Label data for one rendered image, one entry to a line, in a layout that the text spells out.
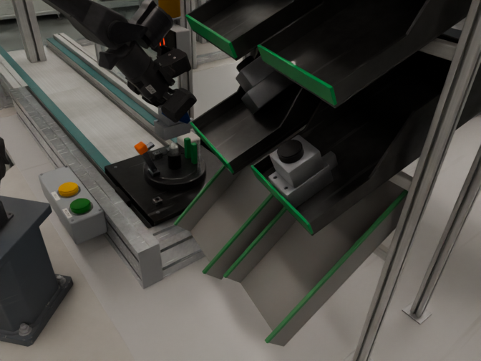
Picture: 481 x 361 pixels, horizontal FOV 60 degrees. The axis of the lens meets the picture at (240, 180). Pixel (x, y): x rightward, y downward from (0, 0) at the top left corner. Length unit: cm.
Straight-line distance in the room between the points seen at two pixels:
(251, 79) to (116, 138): 69
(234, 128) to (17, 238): 37
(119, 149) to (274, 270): 66
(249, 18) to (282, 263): 35
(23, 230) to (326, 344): 54
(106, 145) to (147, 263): 48
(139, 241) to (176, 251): 8
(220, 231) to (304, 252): 16
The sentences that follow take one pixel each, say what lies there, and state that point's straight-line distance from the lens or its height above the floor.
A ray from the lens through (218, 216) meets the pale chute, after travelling 74.
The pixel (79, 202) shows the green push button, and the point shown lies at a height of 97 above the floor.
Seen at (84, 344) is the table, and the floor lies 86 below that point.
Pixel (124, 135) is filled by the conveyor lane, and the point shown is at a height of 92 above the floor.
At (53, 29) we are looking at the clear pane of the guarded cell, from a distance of 217.
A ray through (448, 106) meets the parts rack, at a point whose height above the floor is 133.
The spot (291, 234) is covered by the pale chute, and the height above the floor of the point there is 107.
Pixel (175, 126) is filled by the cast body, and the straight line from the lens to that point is 88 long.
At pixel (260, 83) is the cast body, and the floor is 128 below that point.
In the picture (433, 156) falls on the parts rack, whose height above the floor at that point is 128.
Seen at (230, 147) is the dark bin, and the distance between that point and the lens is 61.
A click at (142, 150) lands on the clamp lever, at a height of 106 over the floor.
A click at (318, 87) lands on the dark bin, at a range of 40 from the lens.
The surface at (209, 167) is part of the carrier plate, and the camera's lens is 98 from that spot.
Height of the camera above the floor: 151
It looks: 35 degrees down
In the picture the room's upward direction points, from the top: 2 degrees clockwise
